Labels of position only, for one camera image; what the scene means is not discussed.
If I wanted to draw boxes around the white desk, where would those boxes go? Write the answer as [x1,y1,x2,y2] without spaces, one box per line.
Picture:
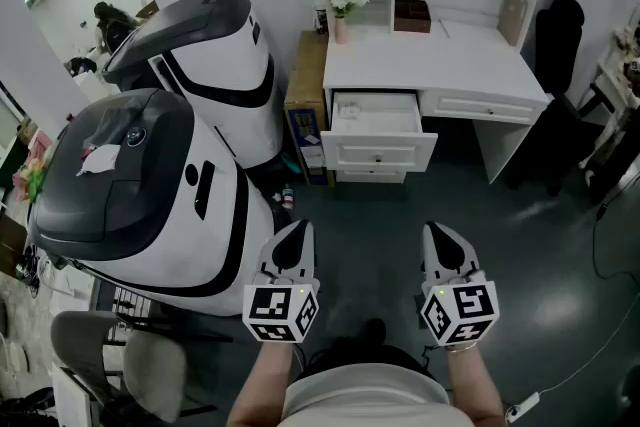
[322,17,554,186]

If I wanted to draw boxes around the white and black robot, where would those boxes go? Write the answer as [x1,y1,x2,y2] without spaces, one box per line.
[101,0,285,169]
[27,88,276,318]

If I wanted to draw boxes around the long white drawer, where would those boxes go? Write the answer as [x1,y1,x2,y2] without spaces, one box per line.
[433,93,540,125]

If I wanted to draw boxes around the white panelled drawer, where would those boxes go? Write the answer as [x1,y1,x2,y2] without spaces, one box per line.
[319,89,440,174]
[335,168,407,185]

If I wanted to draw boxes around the person's left forearm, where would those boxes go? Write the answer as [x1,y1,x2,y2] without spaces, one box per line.
[227,339,301,427]

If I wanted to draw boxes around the white cable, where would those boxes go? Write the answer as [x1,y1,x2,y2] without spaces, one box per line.
[538,289,640,400]

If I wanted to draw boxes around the large cardboard box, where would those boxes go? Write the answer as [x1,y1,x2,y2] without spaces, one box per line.
[283,30,336,189]

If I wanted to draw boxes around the person's white shirt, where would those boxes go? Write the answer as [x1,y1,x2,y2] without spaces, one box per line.
[276,362,476,427]

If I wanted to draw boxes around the person's black trousers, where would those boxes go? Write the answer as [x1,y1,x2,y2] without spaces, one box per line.
[298,318,437,384]

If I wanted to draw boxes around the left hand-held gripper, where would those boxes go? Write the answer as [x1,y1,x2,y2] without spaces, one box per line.
[242,219,321,345]

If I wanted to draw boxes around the person's right forearm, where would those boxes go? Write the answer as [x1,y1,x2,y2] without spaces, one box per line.
[446,343,507,427]

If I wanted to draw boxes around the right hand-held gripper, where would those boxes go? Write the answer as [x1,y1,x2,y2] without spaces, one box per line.
[419,221,501,346]

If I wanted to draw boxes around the white power strip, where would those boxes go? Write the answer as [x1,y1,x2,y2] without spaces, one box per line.
[503,391,542,425]

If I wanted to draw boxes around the grey padded chair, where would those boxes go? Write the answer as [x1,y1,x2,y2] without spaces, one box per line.
[49,309,221,424]

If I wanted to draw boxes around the green plastic item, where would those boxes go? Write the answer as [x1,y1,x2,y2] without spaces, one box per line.
[278,152,304,175]

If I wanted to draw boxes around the black cable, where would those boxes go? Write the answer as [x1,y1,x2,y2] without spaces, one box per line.
[592,202,640,281]

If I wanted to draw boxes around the pink and yellow flower bunch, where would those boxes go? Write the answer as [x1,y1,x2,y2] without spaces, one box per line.
[12,154,51,205]

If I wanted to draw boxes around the brown wooden box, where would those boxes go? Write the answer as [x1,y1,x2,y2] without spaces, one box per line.
[393,0,432,34]

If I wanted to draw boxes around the brown board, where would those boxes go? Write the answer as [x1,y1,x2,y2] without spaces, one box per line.
[498,0,529,47]

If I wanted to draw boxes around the crumpled white paper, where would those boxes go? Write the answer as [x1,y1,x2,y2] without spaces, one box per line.
[75,143,122,177]

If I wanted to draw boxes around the black office chair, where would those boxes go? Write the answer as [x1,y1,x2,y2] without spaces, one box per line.
[507,0,609,199]

